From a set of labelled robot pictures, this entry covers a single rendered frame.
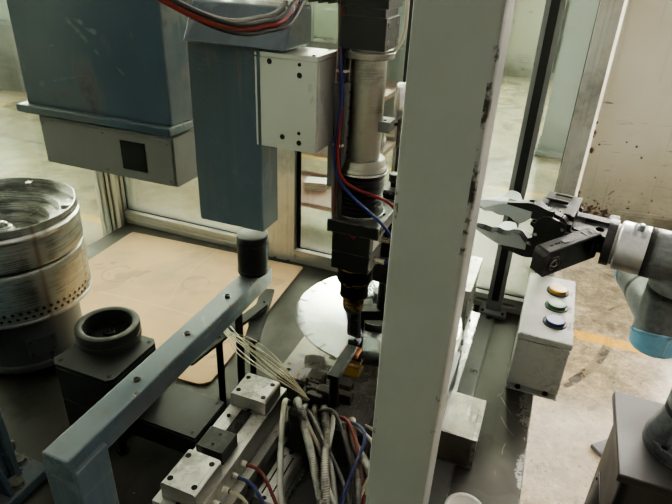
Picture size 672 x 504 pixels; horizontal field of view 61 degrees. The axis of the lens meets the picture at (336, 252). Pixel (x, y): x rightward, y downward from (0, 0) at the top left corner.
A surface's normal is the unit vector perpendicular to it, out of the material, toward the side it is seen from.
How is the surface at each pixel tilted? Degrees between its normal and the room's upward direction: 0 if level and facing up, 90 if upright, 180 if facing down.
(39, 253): 90
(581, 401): 0
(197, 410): 0
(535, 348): 90
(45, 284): 90
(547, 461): 0
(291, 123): 90
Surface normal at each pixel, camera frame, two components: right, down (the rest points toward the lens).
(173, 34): 0.93, 0.21
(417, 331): -0.37, 0.43
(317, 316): 0.04, -0.88
